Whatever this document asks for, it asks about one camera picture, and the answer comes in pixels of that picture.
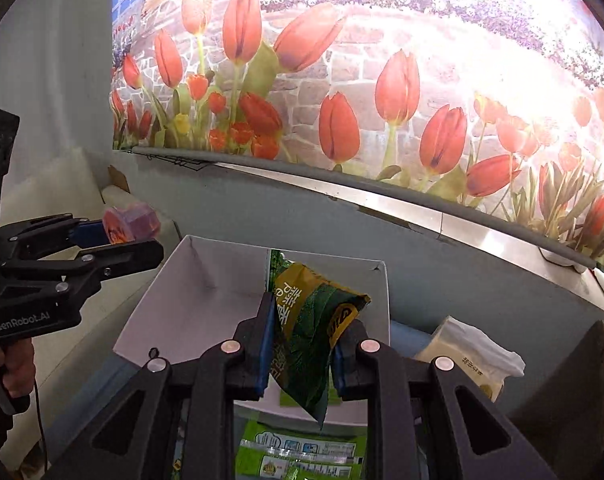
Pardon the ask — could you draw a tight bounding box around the white tissue pack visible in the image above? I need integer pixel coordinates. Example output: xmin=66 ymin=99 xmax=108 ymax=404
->
xmin=414 ymin=316 xmax=525 ymax=403

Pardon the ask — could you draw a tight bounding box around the cardboard piece on wall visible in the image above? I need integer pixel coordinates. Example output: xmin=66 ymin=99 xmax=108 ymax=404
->
xmin=107 ymin=165 xmax=131 ymax=194

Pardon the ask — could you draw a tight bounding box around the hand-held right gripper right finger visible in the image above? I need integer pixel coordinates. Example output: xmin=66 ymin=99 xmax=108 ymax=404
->
xmin=331 ymin=322 xmax=558 ymax=480

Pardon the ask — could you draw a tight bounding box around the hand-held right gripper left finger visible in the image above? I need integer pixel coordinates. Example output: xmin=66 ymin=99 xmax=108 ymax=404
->
xmin=42 ymin=292 xmax=278 ymax=480

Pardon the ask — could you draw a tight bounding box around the person's left hand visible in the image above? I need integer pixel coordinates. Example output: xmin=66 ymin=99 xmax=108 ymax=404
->
xmin=0 ymin=337 xmax=37 ymax=411

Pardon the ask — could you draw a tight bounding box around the blue tablecloth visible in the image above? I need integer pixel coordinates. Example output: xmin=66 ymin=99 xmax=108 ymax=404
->
xmin=389 ymin=321 xmax=447 ymax=361

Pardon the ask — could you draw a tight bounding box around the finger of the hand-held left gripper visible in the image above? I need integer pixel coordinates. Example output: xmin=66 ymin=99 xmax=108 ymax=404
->
xmin=0 ymin=214 xmax=109 ymax=266
xmin=2 ymin=239 xmax=164 ymax=311

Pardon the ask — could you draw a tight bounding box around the tulip wall poster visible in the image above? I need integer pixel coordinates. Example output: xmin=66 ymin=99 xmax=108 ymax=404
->
xmin=111 ymin=0 xmax=604 ymax=281

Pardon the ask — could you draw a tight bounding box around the green white snack packet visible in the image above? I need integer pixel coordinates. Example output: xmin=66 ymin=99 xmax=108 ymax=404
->
xmin=236 ymin=420 xmax=369 ymax=480

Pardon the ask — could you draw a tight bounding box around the grey poster bottom rod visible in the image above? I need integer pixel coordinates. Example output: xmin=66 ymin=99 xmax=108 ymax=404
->
xmin=113 ymin=146 xmax=600 ymax=273

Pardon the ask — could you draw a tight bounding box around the dark green snack bag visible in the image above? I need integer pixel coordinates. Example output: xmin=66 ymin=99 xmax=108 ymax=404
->
xmin=269 ymin=260 xmax=372 ymax=428

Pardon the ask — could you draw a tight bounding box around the white cardboard box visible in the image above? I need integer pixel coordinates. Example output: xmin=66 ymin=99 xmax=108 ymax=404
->
xmin=113 ymin=234 xmax=392 ymax=428

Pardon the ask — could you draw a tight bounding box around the white leather sofa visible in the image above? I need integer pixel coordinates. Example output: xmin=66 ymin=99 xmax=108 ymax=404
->
xmin=0 ymin=150 xmax=183 ymax=461

